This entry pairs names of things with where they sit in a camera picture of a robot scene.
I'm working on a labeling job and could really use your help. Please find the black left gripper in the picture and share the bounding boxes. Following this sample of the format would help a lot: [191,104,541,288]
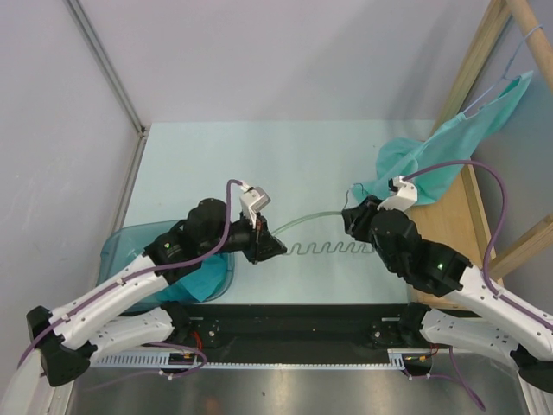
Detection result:
[200,209,286,265]

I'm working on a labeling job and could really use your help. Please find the translucent green plastic hanger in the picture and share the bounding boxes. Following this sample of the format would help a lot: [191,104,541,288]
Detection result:
[272,210,374,257]

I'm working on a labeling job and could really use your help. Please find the blue mesh t shirt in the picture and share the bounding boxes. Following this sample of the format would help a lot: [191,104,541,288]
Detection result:
[154,254,234,303]

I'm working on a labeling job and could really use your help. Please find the mint green t shirt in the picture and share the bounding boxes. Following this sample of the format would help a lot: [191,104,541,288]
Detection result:
[352,71,533,201]

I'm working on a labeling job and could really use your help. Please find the light blue wire hanger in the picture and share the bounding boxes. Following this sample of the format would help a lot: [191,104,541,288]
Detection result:
[465,23,544,114]

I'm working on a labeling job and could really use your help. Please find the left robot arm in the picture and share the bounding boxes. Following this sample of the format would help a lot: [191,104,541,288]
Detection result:
[27,199,287,387]

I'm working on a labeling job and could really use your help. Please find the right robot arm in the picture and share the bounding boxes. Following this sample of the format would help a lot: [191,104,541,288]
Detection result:
[341,196,552,393]

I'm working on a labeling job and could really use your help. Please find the teal transparent plastic bin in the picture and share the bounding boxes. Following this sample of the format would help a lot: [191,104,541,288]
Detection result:
[98,220,235,315]

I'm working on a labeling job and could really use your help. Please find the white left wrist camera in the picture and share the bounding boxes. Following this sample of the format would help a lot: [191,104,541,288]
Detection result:
[239,182,271,221]

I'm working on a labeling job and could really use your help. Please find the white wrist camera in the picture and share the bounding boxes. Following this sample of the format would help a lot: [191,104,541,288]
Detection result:
[378,176,418,212]
[239,182,271,221]

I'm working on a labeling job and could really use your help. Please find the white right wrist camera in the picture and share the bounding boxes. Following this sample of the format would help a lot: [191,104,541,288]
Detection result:
[378,176,418,212]

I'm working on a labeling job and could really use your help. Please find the wooden clothes rack frame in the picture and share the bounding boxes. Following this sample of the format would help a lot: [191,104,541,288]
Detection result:
[405,0,553,310]

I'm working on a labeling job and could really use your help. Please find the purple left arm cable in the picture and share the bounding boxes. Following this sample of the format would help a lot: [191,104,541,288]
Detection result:
[16,179,247,373]

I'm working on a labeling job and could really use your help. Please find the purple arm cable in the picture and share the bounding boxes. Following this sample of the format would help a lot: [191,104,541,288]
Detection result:
[16,179,247,373]
[404,160,553,338]

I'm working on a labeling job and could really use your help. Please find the white cable duct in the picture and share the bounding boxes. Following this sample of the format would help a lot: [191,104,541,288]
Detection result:
[91,350,405,371]

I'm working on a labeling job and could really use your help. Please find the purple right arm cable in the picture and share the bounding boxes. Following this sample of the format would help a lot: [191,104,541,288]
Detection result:
[404,160,553,338]

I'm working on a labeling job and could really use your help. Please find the aluminium frame post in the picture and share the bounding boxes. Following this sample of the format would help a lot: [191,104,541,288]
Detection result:
[63,0,146,137]

